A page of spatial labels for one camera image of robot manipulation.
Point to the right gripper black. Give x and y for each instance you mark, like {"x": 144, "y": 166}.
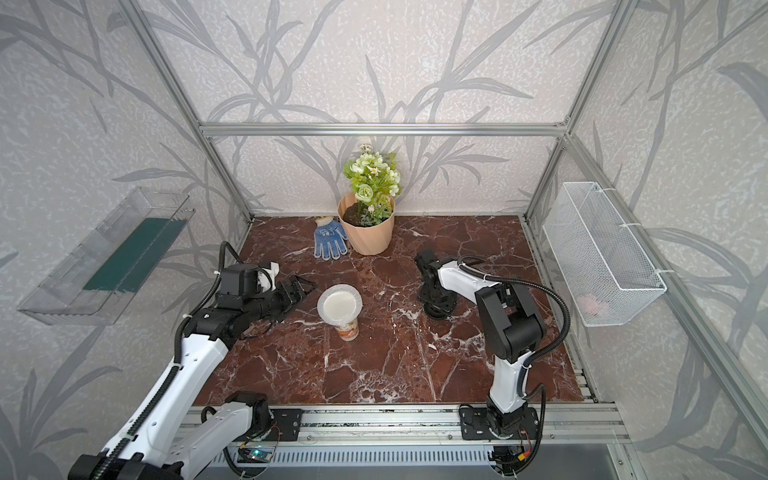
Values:
{"x": 444, "y": 307}

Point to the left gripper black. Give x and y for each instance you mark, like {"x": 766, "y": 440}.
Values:
{"x": 289, "y": 301}

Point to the paper milk tea cup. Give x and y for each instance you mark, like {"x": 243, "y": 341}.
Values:
{"x": 348, "y": 331}

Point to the translucent round leak-proof paper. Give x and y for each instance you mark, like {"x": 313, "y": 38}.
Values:
{"x": 339, "y": 305}

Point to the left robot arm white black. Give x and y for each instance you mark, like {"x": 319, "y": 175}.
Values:
{"x": 146, "y": 447}

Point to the terracotta flower pot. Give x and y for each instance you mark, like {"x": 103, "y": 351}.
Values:
{"x": 372, "y": 240}

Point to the blue work glove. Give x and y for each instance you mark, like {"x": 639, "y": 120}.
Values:
{"x": 329, "y": 239}

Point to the green mat in shelf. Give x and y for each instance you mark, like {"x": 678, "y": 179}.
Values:
{"x": 130, "y": 265}

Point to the green white artificial flowers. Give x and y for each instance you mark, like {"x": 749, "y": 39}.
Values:
{"x": 375, "y": 182}

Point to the pink object in basket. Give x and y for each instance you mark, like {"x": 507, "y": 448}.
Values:
{"x": 592, "y": 306}

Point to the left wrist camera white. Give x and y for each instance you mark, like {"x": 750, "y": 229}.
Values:
{"x": 267, "y": 273}

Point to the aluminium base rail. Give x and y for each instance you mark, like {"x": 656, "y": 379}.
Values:
{"x": 426, "y": 435}

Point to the clear acrylic wall shelf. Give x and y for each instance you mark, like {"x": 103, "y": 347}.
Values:
{"x": 61, "y": 299}

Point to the white wire mesh basket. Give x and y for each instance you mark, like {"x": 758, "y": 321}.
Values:
{"x": 598, "y": 253}

